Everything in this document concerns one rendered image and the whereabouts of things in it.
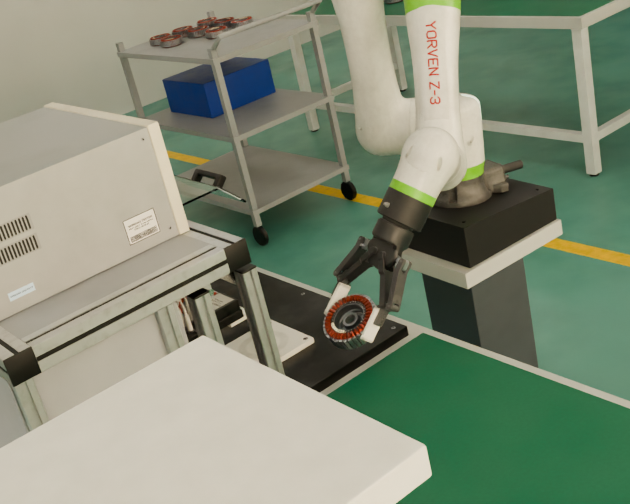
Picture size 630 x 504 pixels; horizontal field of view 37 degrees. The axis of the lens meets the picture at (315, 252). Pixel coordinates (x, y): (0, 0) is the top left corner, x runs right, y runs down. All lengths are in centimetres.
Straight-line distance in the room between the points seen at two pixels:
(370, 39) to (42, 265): 90
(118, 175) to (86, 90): 594
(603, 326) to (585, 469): 184
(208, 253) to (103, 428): 62
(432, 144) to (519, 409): 50
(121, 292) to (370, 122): 87
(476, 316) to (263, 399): 138
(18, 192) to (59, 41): 592
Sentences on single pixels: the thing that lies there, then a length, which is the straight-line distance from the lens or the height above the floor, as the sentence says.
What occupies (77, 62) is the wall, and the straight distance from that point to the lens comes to 751.
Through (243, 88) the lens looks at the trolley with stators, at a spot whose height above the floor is 63.
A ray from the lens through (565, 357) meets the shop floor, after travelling 319.
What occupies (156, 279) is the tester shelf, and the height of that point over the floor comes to 112.
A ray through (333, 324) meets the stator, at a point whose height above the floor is 85.
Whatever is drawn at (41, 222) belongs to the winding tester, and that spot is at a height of 124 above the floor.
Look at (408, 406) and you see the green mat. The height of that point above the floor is 75.
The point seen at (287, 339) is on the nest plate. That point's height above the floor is 78.
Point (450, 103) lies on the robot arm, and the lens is 192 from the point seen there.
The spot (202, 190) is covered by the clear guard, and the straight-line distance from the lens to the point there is 204.
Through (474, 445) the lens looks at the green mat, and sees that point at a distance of 160.
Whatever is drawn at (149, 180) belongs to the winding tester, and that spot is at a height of 123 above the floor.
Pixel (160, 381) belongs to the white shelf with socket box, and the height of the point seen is 121.
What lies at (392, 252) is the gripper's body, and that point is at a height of 96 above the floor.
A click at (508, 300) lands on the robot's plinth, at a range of 236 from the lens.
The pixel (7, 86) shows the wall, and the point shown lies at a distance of 731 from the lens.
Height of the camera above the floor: 171
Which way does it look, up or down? 24 degrees down
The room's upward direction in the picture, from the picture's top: 13 degrees counter-clockwise
